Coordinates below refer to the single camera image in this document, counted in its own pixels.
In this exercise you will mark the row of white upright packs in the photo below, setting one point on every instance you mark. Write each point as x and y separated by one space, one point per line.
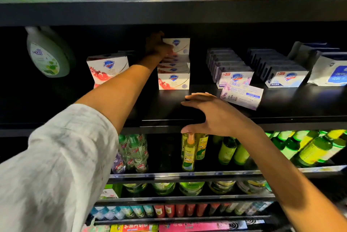
328 72

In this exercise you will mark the row of white pink soap boxes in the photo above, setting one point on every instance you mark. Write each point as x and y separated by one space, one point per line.
233 74

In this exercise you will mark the row of white red soap boxes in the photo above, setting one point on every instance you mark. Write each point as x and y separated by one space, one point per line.
174 74

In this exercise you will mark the person's left hand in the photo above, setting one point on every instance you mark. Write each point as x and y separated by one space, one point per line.
157 49

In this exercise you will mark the single white pink soap box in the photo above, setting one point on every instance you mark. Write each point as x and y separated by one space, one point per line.
241 96

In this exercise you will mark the long pink packet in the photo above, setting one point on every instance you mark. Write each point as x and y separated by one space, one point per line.
200 226

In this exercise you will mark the person's right hand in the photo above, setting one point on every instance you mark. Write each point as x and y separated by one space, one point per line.
222 116

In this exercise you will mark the pale green pump soap bottle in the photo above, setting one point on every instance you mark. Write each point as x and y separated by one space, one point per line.
47 55

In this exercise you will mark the yellow red packets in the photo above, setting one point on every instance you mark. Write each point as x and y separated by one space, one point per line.
134 228

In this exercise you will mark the row of white blue soap boxes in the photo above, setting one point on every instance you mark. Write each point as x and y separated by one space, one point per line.
284 77

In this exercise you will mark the black store shelf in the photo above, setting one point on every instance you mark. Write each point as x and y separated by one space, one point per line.
303 104

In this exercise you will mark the green white box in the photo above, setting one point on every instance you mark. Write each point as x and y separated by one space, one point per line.
110 192

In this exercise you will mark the green lidded wipe tub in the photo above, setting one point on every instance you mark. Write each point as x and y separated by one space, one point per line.
134 187
163 188
192 188

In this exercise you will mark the person's right forearm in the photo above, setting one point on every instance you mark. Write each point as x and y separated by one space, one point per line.
298 183

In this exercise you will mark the row of green yellow bottles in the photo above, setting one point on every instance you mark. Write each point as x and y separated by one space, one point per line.
312 150

